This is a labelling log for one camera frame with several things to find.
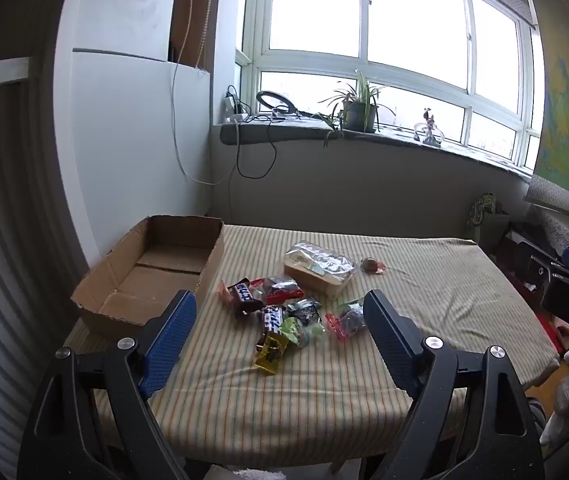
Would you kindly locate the black candy packet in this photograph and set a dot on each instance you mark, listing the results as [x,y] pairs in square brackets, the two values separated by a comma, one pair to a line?
[305,311]

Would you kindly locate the yellow candy packet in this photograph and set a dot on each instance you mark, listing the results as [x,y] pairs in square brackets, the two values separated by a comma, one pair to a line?
[270,355]

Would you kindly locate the wooden shelf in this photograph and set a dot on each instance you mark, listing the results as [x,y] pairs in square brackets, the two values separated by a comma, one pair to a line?
[189,15]

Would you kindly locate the white power strip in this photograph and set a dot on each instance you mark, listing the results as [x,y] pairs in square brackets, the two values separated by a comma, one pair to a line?
[232,107]

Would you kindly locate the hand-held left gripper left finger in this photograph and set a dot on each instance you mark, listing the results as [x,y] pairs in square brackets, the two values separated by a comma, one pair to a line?
[170,339]

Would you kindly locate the round candy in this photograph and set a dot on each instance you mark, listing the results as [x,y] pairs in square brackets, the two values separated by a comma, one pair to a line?
[370,265]

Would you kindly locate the white appliance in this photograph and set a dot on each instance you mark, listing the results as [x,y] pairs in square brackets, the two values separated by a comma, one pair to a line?
[124,135]

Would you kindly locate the clear-wrapped cake pack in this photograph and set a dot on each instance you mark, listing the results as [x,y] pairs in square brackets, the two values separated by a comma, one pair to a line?
[320,269]

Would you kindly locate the patterned grey cloth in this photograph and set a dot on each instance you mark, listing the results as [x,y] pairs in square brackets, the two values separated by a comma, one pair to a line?
[557,200]

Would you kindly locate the green patterned bag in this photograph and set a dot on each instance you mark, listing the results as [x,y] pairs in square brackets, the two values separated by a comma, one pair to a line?
[484,215]

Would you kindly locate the small figurine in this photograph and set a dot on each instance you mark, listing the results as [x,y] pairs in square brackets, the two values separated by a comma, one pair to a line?
[429,127]

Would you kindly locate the white ribbed panel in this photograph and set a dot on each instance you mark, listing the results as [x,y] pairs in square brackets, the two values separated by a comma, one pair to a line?
[9,235]

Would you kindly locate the brown cardboard box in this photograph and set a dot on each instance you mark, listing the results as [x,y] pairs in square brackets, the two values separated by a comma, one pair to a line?
[129,280]

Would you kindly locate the grey window sill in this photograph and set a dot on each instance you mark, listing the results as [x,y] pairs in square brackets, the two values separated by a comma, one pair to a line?
[294,132]

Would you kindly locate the brown chocolate bar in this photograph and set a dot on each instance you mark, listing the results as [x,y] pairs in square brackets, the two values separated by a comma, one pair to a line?
[242,296]
[273,317]

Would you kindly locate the teal mint candy packet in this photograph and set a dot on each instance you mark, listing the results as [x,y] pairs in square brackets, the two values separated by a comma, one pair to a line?
[317,332]

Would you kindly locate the white-framed window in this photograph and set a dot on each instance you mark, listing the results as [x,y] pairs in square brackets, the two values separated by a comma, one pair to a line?
[414,15]

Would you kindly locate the striped tablecloth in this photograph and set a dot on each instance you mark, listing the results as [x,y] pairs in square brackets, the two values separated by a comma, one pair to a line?
[439,285]

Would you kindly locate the potted spider plant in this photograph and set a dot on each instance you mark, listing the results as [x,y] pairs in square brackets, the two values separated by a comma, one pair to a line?
[359,112]

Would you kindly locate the yellow wall map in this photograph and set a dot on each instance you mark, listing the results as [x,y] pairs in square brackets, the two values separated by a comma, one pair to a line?
[564,125]

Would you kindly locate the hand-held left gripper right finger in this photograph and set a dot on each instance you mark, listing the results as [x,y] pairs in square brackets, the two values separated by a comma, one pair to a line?
[389,337]

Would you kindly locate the red-edged plum packet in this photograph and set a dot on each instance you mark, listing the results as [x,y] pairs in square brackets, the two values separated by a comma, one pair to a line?
[284,287]
[347,321]

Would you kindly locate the green candy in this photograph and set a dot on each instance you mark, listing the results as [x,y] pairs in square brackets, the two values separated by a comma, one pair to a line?
[294,329]

